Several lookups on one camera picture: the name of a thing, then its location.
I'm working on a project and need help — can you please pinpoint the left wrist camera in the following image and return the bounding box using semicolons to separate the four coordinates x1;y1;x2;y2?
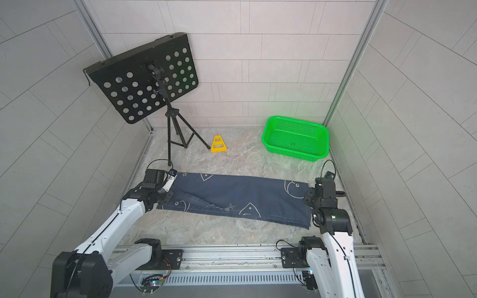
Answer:
162;168;178;192

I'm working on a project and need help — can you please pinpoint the metal corner frame post right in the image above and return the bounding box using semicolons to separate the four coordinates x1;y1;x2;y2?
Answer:
323;0;388;127

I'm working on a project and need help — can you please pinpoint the blue patterned pillowcase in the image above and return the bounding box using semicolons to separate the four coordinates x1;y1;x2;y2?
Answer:
157;173;311;229

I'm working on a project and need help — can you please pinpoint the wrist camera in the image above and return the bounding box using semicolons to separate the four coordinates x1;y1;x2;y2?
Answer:
325;171;335;180
162;168;178;192

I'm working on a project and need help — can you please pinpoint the left base circuit board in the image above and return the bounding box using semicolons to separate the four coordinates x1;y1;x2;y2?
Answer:
140;274;166;296

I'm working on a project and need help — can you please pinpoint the base circuit board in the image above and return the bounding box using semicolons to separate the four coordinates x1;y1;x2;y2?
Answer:
140;274;166;296
301;269;318;293

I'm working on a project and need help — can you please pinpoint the metal corner frame post left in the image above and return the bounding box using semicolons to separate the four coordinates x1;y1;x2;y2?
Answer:
70;0;154;134

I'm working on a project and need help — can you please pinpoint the yellow triangular plastic block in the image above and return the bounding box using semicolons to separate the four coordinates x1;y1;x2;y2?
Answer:
211;135;227;153

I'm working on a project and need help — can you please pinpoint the right base circuit board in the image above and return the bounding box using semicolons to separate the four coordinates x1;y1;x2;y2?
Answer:
301;269;318;293

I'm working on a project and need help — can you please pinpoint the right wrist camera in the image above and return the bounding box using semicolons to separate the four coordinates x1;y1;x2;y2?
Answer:
325;171;335;180

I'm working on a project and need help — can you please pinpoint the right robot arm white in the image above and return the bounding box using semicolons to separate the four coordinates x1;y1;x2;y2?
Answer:
299;178;365;298

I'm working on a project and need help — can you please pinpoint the metal corner frame post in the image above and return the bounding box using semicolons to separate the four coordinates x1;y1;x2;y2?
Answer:
323;0;388;127
70;0;154;134

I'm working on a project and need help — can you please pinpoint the black music stand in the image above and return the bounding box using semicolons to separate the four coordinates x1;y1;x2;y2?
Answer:
83;32;199;149

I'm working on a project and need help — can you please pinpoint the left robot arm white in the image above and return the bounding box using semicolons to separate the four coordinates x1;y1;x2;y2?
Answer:
50;168;178;298

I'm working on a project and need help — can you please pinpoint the green plastic basket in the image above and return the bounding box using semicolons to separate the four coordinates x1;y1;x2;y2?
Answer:
262;116;330;162

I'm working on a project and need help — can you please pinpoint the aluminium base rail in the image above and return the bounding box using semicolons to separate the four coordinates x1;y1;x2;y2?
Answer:
111;244;385;289

